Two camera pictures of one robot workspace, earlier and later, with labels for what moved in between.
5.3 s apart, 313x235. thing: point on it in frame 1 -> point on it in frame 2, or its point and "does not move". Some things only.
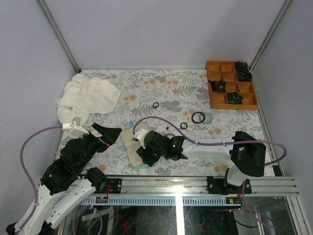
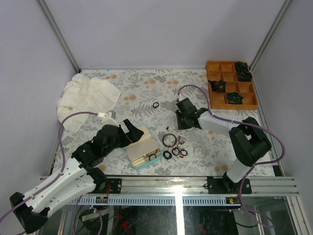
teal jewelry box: x=132 y=145 does not move
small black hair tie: x=155 y=102 does not move
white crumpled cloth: x=82 y=96 does not move
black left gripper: x=110 y=136 -> x=135 y=135
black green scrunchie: x=234 y=98 does not move
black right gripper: x=146 y=156 -> x=180 y=125
